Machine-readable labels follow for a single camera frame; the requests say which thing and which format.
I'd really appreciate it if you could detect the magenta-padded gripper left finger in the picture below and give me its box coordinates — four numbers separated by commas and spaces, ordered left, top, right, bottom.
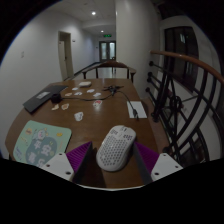
40, 140, 100, 186

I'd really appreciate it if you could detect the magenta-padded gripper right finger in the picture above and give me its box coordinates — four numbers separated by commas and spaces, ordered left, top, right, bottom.
132, 141, 184, 185

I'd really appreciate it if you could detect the white perforated computer mouse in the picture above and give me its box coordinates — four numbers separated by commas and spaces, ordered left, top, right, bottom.
95, 124, 137, 173

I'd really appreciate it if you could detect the green printed mouse pad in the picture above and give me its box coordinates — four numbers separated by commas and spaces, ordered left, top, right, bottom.
12, 119, 73, 168

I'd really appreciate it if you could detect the black round puck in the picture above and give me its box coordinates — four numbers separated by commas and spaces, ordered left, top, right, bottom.
50, 93, 63, 104

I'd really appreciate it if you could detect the black closed laptop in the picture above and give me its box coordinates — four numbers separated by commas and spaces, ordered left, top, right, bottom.
22, 84, 69, 114

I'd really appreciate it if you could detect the white side door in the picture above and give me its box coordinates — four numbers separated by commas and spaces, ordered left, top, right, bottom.
57, 30, 75, 81

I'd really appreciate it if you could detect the black railing with wooden handrail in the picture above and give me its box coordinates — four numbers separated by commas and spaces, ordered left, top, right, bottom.
145, 49, 224, 168

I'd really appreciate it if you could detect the dark framed window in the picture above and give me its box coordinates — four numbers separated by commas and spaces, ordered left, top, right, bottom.
163, 26, 200, 92

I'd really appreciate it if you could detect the brown wooden armchair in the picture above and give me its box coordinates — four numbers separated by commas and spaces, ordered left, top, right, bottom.
82, 60, 137, 84

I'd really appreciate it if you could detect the glass double door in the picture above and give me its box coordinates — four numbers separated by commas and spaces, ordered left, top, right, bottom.
99, 40, 117, 62

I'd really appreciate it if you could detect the black cable with plug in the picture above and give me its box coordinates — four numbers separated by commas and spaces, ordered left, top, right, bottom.
116, 89, 140, 120

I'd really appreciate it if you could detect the thin black cable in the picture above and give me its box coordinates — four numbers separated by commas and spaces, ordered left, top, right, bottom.
60, 92, 114, 102

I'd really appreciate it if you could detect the black cable hub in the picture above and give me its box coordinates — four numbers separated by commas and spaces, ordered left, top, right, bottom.
102, 85, 125, 96

